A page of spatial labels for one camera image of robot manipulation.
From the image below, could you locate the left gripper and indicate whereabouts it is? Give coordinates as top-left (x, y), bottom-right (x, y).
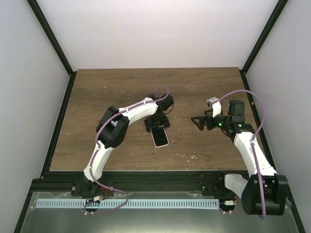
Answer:
top-left (143, 113), bottom-right (169, 132)

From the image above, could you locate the beige phone case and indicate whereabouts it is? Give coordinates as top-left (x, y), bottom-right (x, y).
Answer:
top-left (150, 127), bottom-right (170, 148)

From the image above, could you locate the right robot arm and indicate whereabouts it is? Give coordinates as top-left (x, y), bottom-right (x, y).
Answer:
top-left (191, 98), bottom-right (289, 216)

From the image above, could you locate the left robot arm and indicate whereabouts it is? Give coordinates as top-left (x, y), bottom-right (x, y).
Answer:
top-left (72, 93), bottom-right (174, 197)

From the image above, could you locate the light blue slotted strip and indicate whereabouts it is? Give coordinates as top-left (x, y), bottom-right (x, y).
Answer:
top-left (35, 199), bottom-right (220, 210)

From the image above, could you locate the metal front plate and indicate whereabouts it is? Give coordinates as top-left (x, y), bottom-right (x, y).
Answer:
top-left (16, 192), bottom-right (298, 233)

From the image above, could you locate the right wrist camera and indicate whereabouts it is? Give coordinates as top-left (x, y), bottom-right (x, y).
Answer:
top-left (207, 97), bottom-right (222, 118)

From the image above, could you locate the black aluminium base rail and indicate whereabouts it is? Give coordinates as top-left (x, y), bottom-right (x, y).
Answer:
top-left (30, 170), bottom-right (233, 197)

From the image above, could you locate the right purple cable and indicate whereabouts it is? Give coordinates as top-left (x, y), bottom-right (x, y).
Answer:
top-left (217, 89), bottom-right (267, 219)

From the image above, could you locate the left black frame post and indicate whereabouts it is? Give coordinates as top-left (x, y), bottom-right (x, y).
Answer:
top-left (26, 0), bottom-right (74, 76)

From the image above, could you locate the black frame post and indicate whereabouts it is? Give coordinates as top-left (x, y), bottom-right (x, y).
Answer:
top-left (242, 0), bottom-right (290, 73)
top-left (26, 0), bottom-right (74, 76)

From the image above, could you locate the right black frame post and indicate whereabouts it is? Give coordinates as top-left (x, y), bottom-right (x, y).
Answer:
top-left (242, 0), bottom-right (290, 73)

